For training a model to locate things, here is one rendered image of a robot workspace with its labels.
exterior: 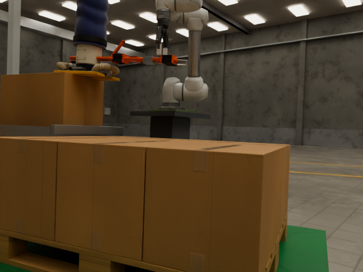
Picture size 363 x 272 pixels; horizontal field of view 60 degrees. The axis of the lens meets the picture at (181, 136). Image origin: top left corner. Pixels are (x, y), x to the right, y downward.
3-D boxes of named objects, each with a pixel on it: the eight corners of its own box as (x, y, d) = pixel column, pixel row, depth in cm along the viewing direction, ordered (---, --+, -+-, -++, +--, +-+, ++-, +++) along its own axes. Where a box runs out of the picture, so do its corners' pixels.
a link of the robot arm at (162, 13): (154, 9, 198) (153, 19, 198) (167, 8, 195) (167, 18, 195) (160, 15, 206) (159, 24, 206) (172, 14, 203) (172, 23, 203)
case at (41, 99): (-1, 130, 226) (0, 74, 225) (44, 131, 262) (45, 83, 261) (62, 134, 201) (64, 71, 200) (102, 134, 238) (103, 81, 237)
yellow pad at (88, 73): (53, 73, 211) (53, 65, 211) (63, 75, 221) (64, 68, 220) (96, 74, 200) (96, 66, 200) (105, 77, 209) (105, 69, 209)
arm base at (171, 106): (166, 109, 292) (166, 102, 291) (185, 109, 279) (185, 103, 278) (152, 108, 277) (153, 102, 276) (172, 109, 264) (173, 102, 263)
